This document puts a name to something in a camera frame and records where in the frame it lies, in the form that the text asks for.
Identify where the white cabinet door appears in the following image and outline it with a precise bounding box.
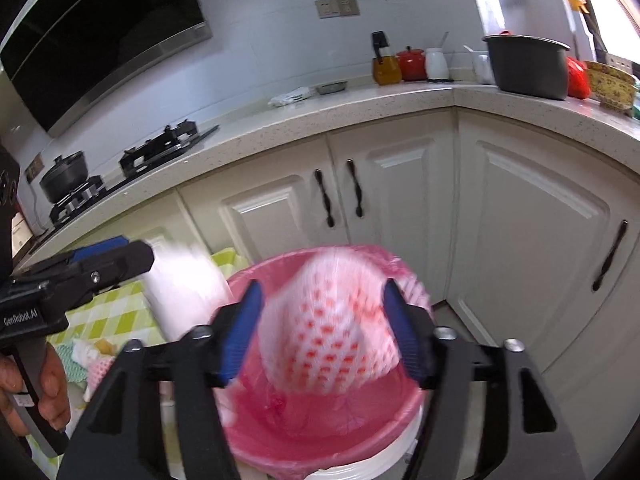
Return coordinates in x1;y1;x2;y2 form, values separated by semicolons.
179;136;348;263

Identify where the black range hood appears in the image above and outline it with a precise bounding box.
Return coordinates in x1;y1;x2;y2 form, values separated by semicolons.
1;0;212;136

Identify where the black cabinet handle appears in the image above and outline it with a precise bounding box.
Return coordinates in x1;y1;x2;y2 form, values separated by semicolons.
314;169;335;229
346;158;364;218

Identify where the white foam block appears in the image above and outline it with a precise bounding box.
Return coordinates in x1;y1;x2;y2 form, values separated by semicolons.
141;243;234;341

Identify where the wall power socket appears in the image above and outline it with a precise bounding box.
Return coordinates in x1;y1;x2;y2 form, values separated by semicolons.
314;0;360;20

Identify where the black cabinet handle right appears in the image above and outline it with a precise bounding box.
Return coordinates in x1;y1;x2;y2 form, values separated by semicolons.
346;158;364;218

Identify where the dark grey large pot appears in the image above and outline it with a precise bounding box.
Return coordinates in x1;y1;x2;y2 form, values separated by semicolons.
483;34;570;101

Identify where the red lidded pot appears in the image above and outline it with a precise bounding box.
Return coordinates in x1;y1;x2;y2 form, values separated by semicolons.
396;46;427;81

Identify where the red plastic bag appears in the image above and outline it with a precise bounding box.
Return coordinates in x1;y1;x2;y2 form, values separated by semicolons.
566;56;591;100

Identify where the white ceramic jar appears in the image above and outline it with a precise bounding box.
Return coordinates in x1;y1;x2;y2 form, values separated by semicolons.
425;48;450;81

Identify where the green checkered tablecloth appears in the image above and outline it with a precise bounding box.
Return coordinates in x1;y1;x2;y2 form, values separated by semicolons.
46;246;252;356

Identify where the amber oil bottle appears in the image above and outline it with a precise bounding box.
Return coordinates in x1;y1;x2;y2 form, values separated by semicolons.
371;30;402;86

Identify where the yellow patterned bowl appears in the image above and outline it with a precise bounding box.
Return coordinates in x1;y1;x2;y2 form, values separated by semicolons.
585;61;639;114

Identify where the pink foam fruit net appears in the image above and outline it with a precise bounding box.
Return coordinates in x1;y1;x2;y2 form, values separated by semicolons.
255;245;430;396

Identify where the metal dish on counter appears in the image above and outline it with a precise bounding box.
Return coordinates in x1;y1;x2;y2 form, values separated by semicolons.
314;80;347;96

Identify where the pink bag lined trash bin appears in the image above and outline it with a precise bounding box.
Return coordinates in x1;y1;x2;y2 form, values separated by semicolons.
215;257;424;479

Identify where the black gas stove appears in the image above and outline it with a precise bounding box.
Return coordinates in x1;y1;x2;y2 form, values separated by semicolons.
49;120;219;230

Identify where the black cabinet handle left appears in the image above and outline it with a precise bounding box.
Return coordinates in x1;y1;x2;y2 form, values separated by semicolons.
314;169;335;229

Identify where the black cooking pot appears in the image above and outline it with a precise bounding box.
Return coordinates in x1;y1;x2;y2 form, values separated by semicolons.
40;151;89;204

